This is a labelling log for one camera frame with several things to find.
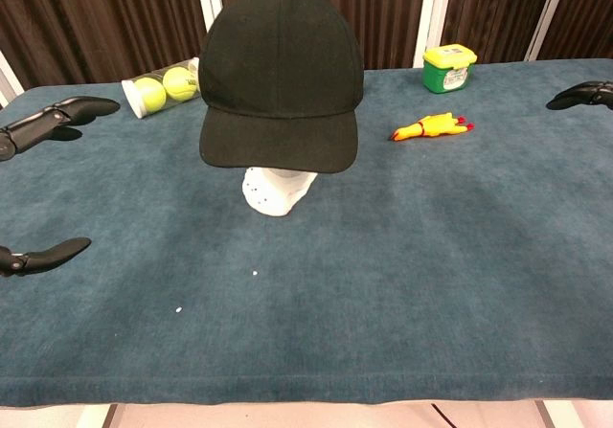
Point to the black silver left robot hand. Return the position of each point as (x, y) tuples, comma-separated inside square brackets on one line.
[(57, 114)]

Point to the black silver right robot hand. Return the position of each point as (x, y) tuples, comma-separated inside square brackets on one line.
[(589, 95)]

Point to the black baseball cap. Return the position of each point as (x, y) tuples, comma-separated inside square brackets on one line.
[(282, 64)]

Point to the white mannequin head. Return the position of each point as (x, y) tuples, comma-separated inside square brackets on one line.
[(278, 193)]

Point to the clear tennis ball tube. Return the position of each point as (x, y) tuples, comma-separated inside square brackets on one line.
[(130, 98)]

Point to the yellow tennis ball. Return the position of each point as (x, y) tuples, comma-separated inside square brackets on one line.
[(149, 95), (179, 83)]

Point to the brown pleated curtain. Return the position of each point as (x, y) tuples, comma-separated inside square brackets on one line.
[(96, 16)]

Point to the green container yellow lid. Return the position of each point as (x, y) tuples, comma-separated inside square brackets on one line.
[(445, 76)]

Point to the yellow rubber chicken toy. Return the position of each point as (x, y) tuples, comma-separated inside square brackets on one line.
[(431, 126)]

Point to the blue table cloth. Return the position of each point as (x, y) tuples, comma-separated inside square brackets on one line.
[(383, 279)]

